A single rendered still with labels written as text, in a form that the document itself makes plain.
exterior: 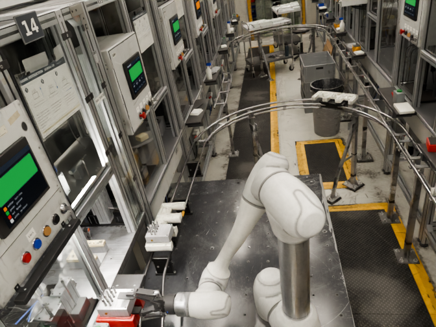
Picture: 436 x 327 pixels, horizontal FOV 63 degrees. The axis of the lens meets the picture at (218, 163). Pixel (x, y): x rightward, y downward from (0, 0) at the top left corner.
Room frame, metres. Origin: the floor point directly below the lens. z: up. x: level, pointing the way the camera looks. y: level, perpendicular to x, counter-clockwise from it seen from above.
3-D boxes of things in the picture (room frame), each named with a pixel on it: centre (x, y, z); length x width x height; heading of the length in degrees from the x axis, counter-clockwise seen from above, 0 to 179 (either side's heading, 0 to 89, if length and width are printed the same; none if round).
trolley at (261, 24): (6.67, -1.31, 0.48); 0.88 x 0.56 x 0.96; 96
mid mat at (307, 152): (3.22, -1.13, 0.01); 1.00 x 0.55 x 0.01; 168
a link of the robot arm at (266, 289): (1.01, -0.13, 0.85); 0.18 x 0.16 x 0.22; 16
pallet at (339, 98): (2.89, -1.11, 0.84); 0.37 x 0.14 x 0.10; 46
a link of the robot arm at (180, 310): (0.93, 0.23, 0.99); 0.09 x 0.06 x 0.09; 168
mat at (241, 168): (5.79, -0.91, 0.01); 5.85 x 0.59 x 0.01; 168
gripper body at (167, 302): (0.94, 0.30, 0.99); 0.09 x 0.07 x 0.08; 78
